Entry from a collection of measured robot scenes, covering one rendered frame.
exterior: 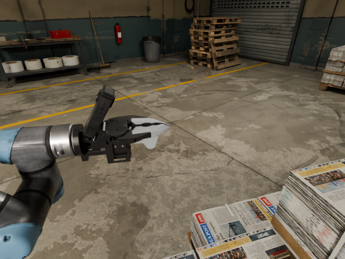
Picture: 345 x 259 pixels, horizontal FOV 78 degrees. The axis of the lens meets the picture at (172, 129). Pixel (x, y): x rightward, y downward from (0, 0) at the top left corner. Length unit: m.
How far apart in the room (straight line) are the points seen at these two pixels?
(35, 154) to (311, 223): 0.69
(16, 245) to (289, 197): 0.67
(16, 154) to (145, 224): 1.44
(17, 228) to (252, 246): 0.63
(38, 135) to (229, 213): 0.92
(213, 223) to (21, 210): 0.83
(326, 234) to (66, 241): 1.65
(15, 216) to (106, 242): 1.37
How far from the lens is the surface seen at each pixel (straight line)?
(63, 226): 2.02
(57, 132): 0.51
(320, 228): 0.71
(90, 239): 1.87
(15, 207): 0.49
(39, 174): 0.56
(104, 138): 0.48
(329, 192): 0.69
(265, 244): 0.82
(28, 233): 0.48
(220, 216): 1.14
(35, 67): 6.13
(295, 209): 0.75
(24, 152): 0.53
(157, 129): 0.48
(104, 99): 0.44
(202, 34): 6.69
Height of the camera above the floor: 1.47
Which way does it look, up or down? 29 degrees down
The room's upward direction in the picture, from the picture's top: straight up
